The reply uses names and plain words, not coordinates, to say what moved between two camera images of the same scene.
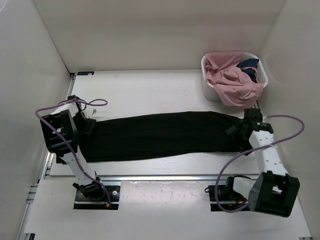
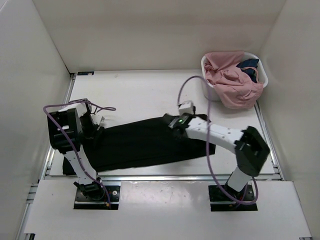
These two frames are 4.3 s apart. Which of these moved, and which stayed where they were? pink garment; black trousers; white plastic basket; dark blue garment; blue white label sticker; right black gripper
Moved: right black gripper; black trousers
Stayed: white plastic basket; blue white label sticker; pink garment; dark blue garment
